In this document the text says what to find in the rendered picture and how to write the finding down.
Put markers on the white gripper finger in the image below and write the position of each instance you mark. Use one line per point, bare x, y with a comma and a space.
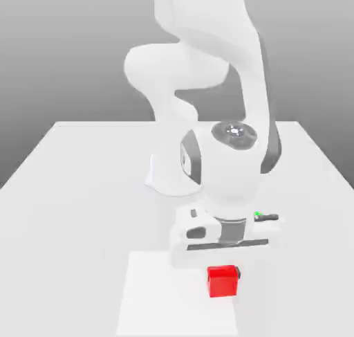
237, 272

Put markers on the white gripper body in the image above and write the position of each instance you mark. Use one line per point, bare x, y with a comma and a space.
193, 256

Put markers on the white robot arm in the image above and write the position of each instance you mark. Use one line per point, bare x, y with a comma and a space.
221, 65

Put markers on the small red cube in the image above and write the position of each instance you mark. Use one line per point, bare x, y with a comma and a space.
223, 283

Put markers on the small green cube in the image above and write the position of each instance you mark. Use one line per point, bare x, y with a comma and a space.
257, 214

